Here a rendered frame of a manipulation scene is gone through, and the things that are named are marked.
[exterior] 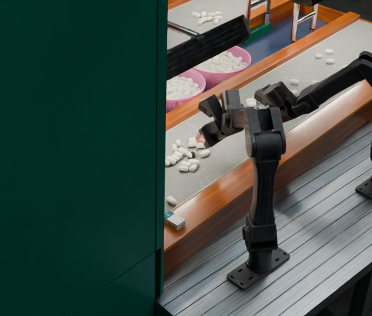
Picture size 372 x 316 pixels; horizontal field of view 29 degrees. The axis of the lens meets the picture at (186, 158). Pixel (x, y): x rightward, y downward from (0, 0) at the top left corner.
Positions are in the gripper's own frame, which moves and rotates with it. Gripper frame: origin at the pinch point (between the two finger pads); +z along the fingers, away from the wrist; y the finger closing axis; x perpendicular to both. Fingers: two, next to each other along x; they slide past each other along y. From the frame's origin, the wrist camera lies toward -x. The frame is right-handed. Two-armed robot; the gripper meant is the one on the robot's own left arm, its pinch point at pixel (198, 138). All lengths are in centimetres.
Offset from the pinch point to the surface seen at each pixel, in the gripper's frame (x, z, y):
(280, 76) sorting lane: -2, 14, -65
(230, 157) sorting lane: 10.7, -1.0, -7.8
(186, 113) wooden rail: -8.1, 17.2, -15.4
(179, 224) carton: 16.1, -14.1, 32.5
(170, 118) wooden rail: -9.1, 18.4, -8.7
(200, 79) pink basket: -15.8, 27.7, -38.5
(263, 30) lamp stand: -22, 44, -102
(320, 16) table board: -16, 37, -134
